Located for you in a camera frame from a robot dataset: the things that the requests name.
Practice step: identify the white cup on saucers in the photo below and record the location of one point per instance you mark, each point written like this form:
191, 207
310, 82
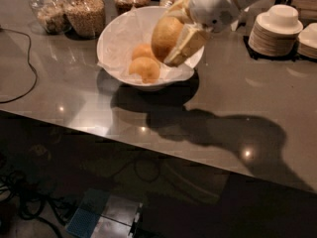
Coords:
283, 16

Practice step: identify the white stand post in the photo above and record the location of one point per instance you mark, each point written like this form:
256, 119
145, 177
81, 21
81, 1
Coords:
242, 19

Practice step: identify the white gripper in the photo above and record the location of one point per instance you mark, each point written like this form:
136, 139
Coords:
212, 6

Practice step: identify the orange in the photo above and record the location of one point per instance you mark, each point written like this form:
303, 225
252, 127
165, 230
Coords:
164, 37
143, 50
147, 68

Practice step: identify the white bowl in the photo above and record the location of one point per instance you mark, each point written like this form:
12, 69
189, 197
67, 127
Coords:
115, 37

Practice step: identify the leftmost glass cereal jar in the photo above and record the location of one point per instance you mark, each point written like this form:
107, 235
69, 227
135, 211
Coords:
51, 15

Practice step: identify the stack of white saucers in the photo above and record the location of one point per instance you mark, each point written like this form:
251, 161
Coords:
269, 41

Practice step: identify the black mat under saucers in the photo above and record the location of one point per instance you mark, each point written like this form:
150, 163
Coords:
294, 55

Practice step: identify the white paper liner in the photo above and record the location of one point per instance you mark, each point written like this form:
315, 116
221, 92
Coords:
115, 50

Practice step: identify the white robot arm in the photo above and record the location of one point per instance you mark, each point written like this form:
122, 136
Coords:
201, 18

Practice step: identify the blue and metal floor box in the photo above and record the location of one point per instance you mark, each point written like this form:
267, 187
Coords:
104, 215

